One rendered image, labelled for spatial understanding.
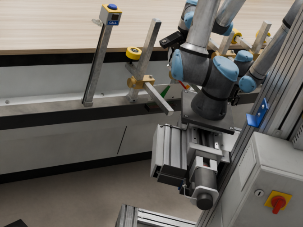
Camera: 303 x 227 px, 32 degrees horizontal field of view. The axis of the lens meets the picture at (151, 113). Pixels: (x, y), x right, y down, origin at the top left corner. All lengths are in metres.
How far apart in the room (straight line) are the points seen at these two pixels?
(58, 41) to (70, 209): 0.96
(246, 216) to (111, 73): 1.34
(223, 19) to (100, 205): 1.36
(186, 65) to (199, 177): 0.44
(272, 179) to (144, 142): 1.76
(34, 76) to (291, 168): 1.41
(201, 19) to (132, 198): 1.48
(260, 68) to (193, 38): 0.38
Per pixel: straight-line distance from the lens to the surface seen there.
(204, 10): 2.06
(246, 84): 2.32
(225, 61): 2.12
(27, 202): 3.03
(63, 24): 2.83
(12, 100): 2.66
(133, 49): 2.76
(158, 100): 2.57
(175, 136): 2.12
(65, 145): 3.03
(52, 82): 2.71
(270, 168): 1.69
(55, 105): 2.54
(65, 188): 3.15
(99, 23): 2.92
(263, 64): 2.29
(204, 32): 2.06
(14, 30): 2.67
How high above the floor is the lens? 2.14
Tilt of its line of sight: 32 degrees down
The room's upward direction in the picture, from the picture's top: 20 degrees clockwise
